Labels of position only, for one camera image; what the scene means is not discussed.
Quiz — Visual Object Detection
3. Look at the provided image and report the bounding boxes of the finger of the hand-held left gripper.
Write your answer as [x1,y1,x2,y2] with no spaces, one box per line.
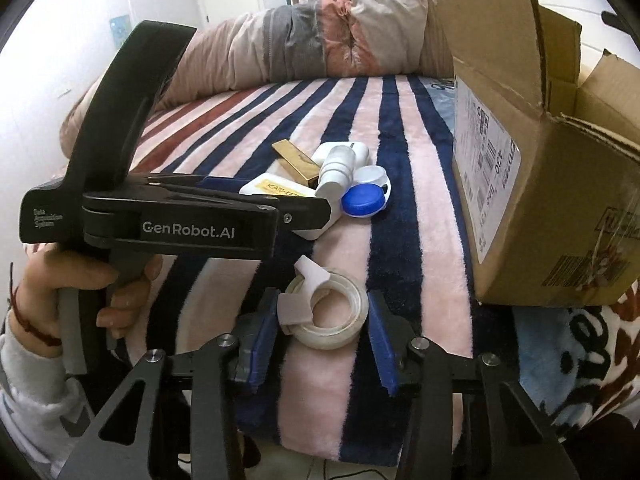
[131,172,281,207]
[276,196,334,234]

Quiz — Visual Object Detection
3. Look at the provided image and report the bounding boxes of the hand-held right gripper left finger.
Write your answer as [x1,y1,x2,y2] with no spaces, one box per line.
[57,287,281,480]

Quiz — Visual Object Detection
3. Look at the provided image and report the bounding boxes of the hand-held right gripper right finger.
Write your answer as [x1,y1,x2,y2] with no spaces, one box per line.
[367,290,581,480]

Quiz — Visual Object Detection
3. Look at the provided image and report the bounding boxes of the white plastic block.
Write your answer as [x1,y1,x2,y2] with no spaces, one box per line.
[294,180,347,241]

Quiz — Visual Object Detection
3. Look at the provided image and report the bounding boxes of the white tape roll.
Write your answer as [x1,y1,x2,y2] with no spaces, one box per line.
[277,255,371,351]

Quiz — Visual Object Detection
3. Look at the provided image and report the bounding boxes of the cardboard box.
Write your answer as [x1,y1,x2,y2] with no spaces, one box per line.
[429,0,640,307]

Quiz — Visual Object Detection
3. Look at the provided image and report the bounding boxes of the person's left forearm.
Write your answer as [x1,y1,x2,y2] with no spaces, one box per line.
[0,310,96,466]

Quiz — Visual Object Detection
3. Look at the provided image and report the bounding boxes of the person's left hand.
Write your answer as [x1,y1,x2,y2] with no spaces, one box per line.
[21,249,152,341]

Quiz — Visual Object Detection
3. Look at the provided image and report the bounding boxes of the white box with yellow label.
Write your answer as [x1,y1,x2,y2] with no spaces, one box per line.
[239,172,317,202]

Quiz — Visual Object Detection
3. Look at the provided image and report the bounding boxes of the gold rectangular box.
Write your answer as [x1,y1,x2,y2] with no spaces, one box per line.
[271,138,321,187]

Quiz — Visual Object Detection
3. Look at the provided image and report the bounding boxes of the blue round cap case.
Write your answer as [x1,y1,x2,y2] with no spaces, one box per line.
[341,182,389,219]

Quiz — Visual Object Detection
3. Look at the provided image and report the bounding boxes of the white ribbed bottle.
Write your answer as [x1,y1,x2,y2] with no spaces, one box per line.
[316,144,357,192]

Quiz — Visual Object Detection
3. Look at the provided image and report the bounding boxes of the white round jar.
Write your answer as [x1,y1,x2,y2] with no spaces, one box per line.
[352,165,390,192]

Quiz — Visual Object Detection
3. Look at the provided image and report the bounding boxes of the white rounded container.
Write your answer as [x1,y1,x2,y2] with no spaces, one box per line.
[311,141,372,177]

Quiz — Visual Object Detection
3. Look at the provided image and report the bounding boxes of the striped blanket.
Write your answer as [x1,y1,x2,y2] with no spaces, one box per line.
[59,72,521,467]

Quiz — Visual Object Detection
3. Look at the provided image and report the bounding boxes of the pink grey quilt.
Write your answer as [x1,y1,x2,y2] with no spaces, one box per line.
[59,0,457,161]

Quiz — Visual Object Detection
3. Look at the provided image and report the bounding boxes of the printed blanket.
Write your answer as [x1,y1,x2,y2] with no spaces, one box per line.
[511,280,640,431]

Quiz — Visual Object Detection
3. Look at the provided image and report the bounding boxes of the red string bracelet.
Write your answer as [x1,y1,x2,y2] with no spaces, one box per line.
[9,262,63,348]

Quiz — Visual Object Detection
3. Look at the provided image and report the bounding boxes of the blue wall poster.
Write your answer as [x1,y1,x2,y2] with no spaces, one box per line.
[108,14,134,44]

